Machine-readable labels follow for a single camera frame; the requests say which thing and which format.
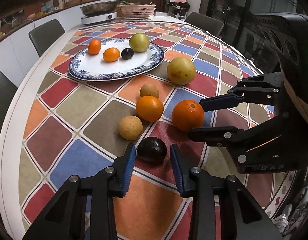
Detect large orange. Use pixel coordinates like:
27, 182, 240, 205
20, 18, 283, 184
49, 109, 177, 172
172, 99, 204, 132

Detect brown kiwi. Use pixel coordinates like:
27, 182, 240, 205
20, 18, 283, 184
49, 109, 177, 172
118, 115, 143, 141
140, 83, 160, 99

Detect yellow pear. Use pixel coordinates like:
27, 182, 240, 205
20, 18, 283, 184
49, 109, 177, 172
166, 57, 196, 85

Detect small mandarin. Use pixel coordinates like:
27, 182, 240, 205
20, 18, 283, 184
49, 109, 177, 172
103, 48, 120, 62
88, 39, 102, 55
135, 96, 164, 122

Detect green apple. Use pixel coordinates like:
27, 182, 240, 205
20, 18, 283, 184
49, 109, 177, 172
129, 33, 150, 53

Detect small mandarin front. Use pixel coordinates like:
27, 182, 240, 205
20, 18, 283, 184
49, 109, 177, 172
103, 48, 120, 62

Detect right side grey chair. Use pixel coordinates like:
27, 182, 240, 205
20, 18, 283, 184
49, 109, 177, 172
185, 12, 225, 37

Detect colourful checkered tablecloth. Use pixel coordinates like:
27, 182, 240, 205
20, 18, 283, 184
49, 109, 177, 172
19, 21, 296, 230

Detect small white box on table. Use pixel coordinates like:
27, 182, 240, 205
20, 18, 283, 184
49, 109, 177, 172
155, 11, 168, 17

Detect pink basket with greens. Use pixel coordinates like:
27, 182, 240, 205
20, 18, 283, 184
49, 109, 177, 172
120, 1, 156, 18

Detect near grey dining chair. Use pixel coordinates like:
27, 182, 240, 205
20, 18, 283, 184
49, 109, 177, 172
0, 71, 17, 133

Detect grey dining chair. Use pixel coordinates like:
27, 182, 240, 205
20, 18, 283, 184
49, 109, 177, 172
0, 71, 17, 133
28, 19, 65, 57

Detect far grey dining chair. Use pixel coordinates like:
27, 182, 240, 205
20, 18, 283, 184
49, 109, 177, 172
28, 19, 65, 57

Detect steel wok pan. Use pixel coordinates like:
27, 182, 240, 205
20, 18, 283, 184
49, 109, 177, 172
81, 1, 117, 17

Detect white induction cooker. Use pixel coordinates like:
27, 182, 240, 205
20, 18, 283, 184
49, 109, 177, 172
81, 12, 117, 25

